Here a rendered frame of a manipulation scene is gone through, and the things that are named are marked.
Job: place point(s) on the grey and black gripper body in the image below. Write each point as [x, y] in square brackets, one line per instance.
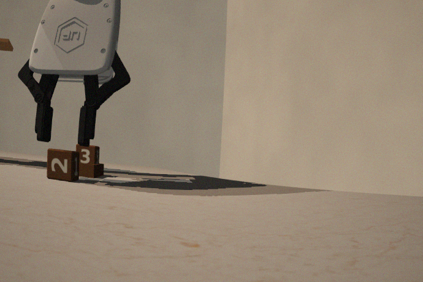
[77, 37]

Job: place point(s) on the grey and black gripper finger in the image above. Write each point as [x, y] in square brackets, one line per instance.
[42, 93]
[95, 96]

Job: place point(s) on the dark brown cube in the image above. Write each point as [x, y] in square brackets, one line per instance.
[63, 165]
[88, 155]

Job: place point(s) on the brown wooden tray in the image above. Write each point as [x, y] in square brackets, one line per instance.
[91, 170]

